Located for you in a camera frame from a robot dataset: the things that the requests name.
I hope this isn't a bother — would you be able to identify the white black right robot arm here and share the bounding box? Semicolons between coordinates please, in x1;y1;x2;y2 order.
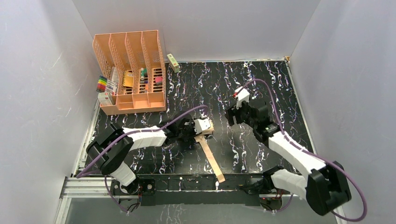
225;100;352;216

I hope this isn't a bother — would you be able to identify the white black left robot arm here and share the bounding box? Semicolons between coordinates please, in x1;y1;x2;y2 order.
86;115;207;187

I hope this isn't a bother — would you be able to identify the pink eraser in organizer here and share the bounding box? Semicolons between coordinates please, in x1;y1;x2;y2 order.
154;77;163;86

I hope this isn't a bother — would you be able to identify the green white small box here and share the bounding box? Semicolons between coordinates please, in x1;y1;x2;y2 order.
167;54;180;73

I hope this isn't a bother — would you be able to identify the yellow notebook in organizer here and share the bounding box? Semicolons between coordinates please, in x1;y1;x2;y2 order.
122;70;134;88

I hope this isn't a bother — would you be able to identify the small white cardboard box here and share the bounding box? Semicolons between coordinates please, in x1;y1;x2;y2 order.
98;91;115;106

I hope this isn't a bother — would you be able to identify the peach plastic desk organizer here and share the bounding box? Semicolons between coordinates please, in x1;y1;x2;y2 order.
92;30;166;116

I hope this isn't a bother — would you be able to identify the colourful marker pen set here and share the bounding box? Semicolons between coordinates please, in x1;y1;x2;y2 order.
96;76;108;92

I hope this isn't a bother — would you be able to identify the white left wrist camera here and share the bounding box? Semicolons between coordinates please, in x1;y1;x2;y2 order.
194;118;212;135

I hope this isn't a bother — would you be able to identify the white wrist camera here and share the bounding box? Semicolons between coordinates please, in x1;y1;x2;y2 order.
233;87;250;109
194;118;212;135

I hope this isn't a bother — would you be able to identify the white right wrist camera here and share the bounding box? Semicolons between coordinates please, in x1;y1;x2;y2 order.
233;87;250;109

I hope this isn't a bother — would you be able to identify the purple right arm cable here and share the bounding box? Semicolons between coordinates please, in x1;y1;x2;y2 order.
233;78;368;223

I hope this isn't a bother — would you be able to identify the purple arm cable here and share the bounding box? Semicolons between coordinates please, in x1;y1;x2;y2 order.
233;78;368;223
76;105;209;215

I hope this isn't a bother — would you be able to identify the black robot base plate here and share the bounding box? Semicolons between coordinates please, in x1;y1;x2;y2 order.
110;175;293;207

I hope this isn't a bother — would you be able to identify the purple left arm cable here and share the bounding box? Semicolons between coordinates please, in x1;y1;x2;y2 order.
76;105;209;215

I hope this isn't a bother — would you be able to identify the aluminium table edge rail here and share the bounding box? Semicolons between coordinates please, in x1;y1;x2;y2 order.
54;56;349;224

